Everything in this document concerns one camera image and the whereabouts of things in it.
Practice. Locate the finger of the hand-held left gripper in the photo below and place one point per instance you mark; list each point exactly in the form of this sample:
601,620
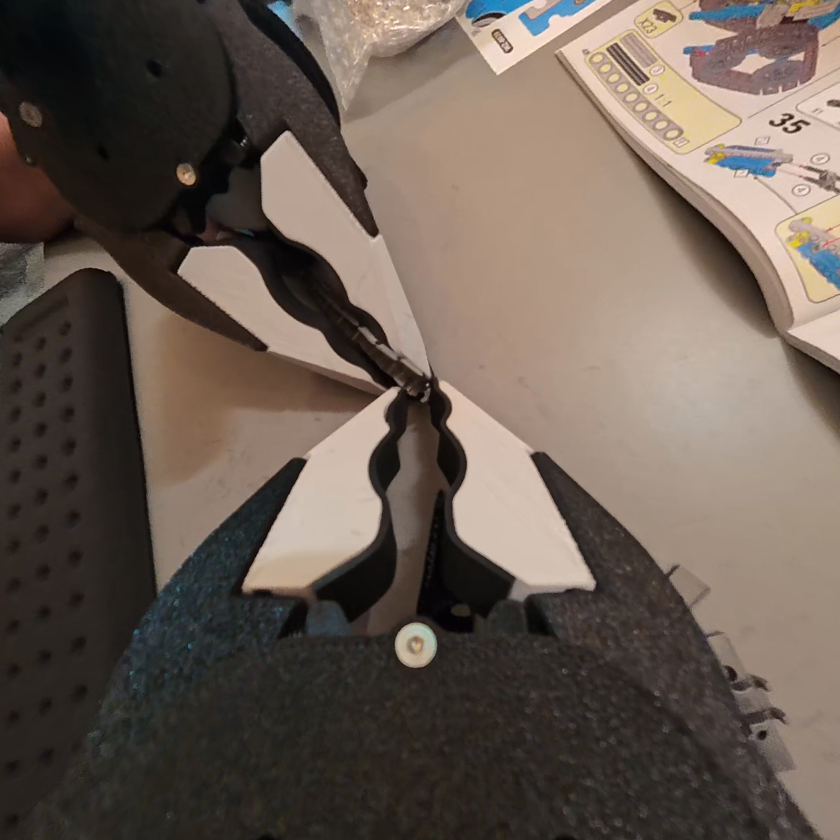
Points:
328,223
243,282

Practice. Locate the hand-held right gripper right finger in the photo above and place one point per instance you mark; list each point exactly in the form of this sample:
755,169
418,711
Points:
518,518

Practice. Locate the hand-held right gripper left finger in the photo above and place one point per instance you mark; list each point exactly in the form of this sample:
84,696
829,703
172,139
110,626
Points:
315,518

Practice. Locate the pile of grey links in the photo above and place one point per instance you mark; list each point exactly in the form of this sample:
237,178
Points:
754,722

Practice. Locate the person's left forearm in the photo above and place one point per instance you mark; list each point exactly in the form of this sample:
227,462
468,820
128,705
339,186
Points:
26,190

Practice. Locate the grey desk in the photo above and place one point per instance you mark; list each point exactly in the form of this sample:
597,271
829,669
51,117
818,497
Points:
590,328

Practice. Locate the bubble wrap bag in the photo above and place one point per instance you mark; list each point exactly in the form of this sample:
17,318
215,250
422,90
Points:
367,33

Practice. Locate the black perforated pad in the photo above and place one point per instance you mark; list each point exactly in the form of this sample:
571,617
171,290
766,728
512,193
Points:
59,525

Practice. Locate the blue printed sticker sheet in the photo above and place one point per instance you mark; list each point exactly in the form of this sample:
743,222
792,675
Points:
525,26

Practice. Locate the open instruction booklet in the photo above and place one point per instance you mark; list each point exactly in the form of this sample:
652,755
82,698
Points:
722,131

